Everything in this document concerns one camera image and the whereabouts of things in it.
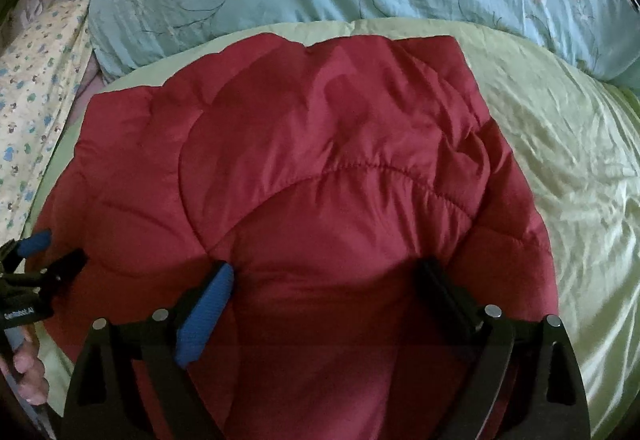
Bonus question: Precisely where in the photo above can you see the red quilted down coat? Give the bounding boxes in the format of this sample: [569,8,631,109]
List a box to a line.
[30,34,559,439]

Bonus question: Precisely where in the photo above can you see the person's left hand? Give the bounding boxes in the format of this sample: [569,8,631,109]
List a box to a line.
[1,324,49,406]

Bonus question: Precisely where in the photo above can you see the yellow cartoon print pillow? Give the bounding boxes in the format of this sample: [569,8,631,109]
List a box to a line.
[0,0,92,242]

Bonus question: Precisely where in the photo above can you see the light green bed sheet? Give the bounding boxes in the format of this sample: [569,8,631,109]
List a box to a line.
[22,17,640,440]

